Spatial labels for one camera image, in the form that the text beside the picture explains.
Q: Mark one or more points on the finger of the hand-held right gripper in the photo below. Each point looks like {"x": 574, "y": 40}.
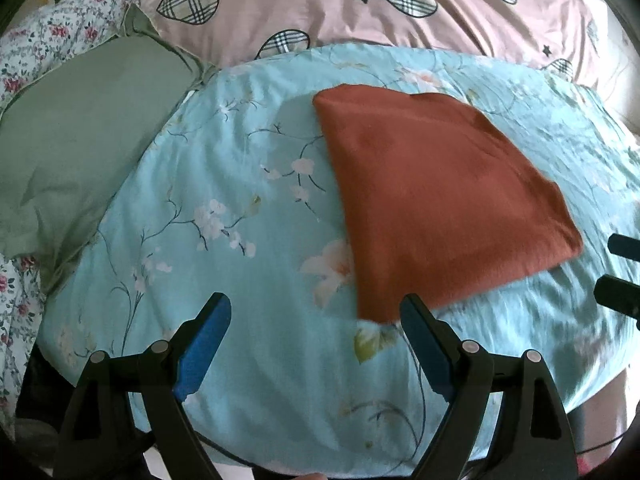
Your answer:
{"x": 620, "y": 292}
{"x": 627, "y": 247}

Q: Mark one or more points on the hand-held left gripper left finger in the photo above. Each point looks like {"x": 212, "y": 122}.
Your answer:
{"x": 200, "y": 352}

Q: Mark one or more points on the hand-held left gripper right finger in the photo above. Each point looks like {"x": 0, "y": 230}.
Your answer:
{"x": 425, "y": 352}

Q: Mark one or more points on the rust red knitted sweater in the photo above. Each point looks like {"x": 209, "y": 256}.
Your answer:
{"x": 440, "y": 185}

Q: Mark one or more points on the light blue floral bed sheet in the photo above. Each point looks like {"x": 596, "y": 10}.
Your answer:
{"x": 225, "y": 160}

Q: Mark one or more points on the green pillow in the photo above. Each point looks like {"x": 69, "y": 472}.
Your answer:
{"x": 85, "y": 125}

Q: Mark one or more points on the white floral quilt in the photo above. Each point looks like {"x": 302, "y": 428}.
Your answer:
{"x": 55, "y": 25}

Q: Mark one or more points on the pink quilt with plaid hearts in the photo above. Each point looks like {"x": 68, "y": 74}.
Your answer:
{"x": 310, "y": 5}

